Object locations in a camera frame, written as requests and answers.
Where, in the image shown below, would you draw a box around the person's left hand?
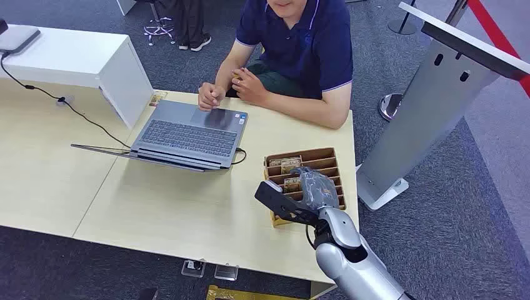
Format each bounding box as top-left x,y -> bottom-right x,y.
231,67 -> 270,107

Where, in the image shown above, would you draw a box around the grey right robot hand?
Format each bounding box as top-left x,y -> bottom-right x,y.
289,166 -> 341,214

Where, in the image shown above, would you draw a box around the person's right hand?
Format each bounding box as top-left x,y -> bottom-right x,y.
197,82 -> 227,113

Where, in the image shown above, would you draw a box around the brown printed hotel card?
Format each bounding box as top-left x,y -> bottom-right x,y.
283,177 -> 303,194
281,156 -> 303,175

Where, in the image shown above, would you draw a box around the wooden slotted card holder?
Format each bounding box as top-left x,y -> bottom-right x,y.
263,147 -> 348,229

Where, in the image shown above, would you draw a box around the brown card on desk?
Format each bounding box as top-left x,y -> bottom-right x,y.
148,91 -> 169,108

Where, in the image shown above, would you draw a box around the person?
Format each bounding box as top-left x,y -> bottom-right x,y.
197,0 -> 354,131

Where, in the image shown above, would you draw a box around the standing person's legs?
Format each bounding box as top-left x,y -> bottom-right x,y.
159,0 -> 213,53

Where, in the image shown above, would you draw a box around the grey open laptop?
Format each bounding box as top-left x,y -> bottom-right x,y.
70,99 -> 249,173

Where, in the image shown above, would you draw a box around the chrome chair base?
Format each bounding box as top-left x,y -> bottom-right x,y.
143,0 -> 178,47

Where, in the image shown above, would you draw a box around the clear acrylic block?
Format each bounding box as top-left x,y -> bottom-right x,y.
181,259 -> 207,279
213,264 -> 240,283

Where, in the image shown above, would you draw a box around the white furniture corner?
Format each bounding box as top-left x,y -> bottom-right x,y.
115,0 -> 138,17

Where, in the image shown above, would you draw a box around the gold patterned sheet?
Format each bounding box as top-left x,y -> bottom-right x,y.
206,284 -> 308,300

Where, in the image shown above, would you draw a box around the white desk riser box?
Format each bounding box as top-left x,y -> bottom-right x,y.
0,24 -> 155,131

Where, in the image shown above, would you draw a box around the grey white kiosk stand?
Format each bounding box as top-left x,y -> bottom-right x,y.
356,1 -> 530,212

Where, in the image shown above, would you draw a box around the dark stanchion with round base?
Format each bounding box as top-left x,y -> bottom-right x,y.
387,0 -> 418,36

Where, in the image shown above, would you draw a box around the grey flat device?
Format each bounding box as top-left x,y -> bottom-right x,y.
0,25 -> 42,55

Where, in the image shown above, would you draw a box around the red barrier belt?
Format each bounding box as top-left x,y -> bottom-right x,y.
467,0 -> 530,99

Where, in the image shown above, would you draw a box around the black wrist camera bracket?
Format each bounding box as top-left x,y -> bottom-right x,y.
254,180 -> 322,227

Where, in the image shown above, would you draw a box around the black laptop power cable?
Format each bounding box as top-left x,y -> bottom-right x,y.
230,147 -> 248,166

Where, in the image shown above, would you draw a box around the chrome stanchion with post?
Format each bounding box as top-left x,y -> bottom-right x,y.
377,0 -> 469,123

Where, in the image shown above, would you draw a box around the long black cable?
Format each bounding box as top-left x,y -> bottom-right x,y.
0,51 -> 133,150

